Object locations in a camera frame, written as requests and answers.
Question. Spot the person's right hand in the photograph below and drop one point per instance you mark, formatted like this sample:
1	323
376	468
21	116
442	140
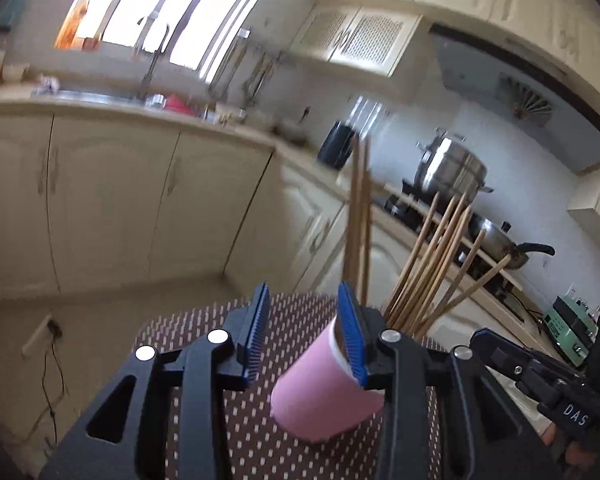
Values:
554	440

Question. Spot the pink cup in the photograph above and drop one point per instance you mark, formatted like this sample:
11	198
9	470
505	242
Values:
320	390

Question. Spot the steel sink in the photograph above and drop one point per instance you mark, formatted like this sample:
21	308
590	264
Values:
90	96

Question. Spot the red dish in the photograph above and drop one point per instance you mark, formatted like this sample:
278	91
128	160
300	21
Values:
180	104

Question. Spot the chrome faucet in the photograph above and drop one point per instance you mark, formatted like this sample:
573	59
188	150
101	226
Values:
152	65

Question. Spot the grey range hood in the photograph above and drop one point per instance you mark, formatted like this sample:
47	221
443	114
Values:
505	70

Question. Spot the orange bottle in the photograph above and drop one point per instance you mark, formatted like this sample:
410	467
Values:
71	27

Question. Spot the white power strip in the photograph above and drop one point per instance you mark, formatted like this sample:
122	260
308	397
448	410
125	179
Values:
40	335

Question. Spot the steel wok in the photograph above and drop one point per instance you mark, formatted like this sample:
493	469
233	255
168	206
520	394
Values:
500	247

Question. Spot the bunch of wooden chopsticks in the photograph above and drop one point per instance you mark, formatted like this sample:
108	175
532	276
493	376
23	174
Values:
354	210

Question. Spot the hanging steel utensils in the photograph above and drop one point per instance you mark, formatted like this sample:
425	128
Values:
257	80

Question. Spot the steel steamer pot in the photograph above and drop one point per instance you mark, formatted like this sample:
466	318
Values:
450	165

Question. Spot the light blue wall holder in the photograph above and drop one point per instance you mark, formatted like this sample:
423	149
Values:
11	10

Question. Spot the green electric cooker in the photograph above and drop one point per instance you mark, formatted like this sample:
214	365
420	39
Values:
567	332

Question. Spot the white framed window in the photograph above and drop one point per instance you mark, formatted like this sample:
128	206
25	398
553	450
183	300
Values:
155	0

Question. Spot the black gas stove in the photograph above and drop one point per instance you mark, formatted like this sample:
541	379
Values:
400	207

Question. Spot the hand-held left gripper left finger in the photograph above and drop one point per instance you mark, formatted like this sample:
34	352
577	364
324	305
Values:
257	330

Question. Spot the brown polka dot tablecloth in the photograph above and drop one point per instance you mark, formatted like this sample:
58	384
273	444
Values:
300	320

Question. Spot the dark blue kettle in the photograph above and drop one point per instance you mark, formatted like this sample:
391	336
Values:
335	145

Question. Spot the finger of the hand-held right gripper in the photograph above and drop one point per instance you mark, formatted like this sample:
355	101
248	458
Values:
530	367

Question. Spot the beige stone countertop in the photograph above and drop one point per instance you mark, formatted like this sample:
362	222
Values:
105	110

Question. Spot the small white bowl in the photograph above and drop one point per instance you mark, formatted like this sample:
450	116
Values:
16	73

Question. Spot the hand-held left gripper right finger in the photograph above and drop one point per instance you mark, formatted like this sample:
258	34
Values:
352	330

